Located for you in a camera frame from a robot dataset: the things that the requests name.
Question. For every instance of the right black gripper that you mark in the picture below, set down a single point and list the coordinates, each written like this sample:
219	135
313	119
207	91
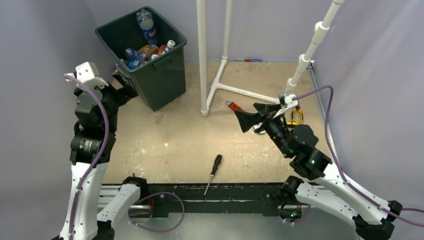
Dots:
247	119

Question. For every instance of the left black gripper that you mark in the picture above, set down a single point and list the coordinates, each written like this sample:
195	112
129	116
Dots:
128	91

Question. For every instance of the Pepsi bottle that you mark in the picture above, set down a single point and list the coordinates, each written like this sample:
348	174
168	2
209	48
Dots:
135	63
146	23

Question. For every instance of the crushed clear bottle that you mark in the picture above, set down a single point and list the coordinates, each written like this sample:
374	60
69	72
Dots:
132	54

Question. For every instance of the orange label bottle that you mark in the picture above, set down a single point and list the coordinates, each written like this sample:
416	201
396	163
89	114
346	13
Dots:
149	50
166	47

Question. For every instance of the yellow black screwdriver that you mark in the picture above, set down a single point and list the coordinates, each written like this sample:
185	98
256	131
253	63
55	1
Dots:
215	167

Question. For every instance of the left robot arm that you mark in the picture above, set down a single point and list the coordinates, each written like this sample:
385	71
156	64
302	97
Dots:
90	153

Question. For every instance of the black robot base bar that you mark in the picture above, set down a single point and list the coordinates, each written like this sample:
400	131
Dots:
265	198

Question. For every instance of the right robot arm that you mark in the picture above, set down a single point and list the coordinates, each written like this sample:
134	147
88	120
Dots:
371	216

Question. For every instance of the dark green plastic bin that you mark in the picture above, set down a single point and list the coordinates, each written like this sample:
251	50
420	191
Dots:
159	81

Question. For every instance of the yellow black pliers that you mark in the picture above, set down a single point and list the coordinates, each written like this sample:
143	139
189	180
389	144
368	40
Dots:
296	116

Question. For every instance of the small red blue screwdriver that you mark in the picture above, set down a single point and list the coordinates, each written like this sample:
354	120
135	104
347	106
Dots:
252	60

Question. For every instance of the red handle adjustable wrench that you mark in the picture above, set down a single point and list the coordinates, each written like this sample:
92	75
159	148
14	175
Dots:
233	106

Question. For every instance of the white PVC pipe frame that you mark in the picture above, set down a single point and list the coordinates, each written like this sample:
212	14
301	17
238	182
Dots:
270	29

